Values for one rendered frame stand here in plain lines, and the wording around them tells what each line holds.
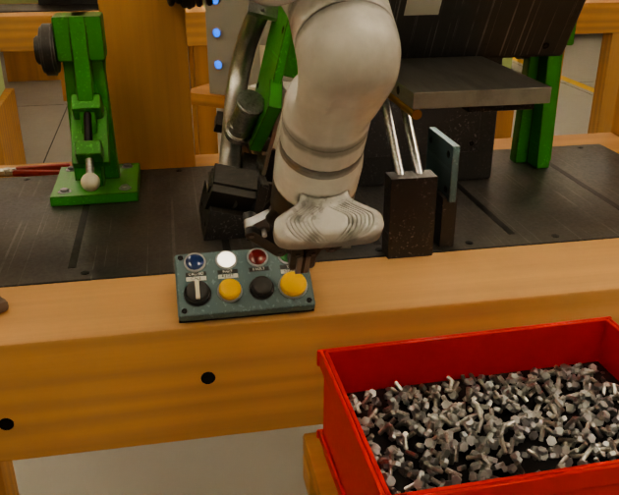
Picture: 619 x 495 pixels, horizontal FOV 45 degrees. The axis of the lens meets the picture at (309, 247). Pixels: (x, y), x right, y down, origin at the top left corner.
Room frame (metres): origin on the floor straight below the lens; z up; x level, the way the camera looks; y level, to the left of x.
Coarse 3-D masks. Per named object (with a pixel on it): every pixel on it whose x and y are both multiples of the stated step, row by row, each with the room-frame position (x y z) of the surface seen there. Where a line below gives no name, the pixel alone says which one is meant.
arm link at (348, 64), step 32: (352, 0) 0.50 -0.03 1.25; (320, 32) 0.48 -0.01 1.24; (352, 32) 0.48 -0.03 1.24; (384, 32) 0.48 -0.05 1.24; (320, 64) 0.48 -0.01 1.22; (352, 64) 0.48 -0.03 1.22; (384, 64) 0.48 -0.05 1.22; (288, 96) 0.56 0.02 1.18; (320, 96) 0.50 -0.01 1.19; (352, 96) 0.50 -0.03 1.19; (384, 96) 0.51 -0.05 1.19; (288, 128) 0.56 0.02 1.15; (320, 128) 0.53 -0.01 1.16; (352, 128) 0.54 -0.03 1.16; (320, 160) 0.56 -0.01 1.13; (352, 160) 0.57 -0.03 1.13
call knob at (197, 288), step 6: (192, 282) 0.72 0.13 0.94; (198, 282) 0.72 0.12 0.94; (186, 288) 0.72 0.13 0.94; (192, 288) 0.71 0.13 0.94; (198, 288) 0.71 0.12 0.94; (204, 288) 0.72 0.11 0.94; (186, 294) 0.71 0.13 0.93; (192, 294) 0.71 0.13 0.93; (198, 294) 0.71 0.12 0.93; (204, 294) 0.71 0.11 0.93; (192, 300) 0.71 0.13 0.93; (198, 300) 0.70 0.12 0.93; (204, 300) 0.71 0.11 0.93
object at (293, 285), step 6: (282, 276) 0.74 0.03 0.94; (288, 276) 0.74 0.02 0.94; (294, 276) 0.74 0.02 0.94; (300, 276) 0.74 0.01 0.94; (282, 282) 0.73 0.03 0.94; (288, 282) 0.73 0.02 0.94; (294, 282) 0.73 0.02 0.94; (300, 282) 0.73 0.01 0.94; (306, 282) 0.74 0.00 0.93; (282, 288) 0.73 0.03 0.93; (288, 288) 0.72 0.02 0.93; (294, 288) 0.73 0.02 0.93; (300, 288) 0.73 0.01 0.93; (288, 294) 0.72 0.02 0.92; (294, 294) 0.72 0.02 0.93; (300, 294) 0.73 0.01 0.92
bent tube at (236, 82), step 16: (256, 16) 1.02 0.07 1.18; (272, 16) 1.02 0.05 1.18; (240, 32) 1.08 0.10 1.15; (256, 32) 1.06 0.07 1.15; (240, 48) 1.08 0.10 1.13; (240, 64) 1.08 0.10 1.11; (240, 80) 1.08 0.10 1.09; (224, 112) 1.05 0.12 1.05; (224, 128) 1.03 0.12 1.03; (224, 144) 1.00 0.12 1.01; (224, 160) 0.98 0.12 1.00; (240, 160) 0.99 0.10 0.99
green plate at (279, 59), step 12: (276, 24) 1.01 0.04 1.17; (288, 24) 0.95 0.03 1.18; (276, 36) 0.99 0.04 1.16; (288, 36) 0.95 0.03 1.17; (276, 48) 0.97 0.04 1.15; (288, 48) 0.95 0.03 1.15; (264, 60) 1.04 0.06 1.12; (276, 60) 0.95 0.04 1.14; (288, 60) 0.96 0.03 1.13; (264, 72) 1.01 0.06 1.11; (276, 72) 0.94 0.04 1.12; (288, 72) 0.96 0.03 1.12; (264, 84) 0.99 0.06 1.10
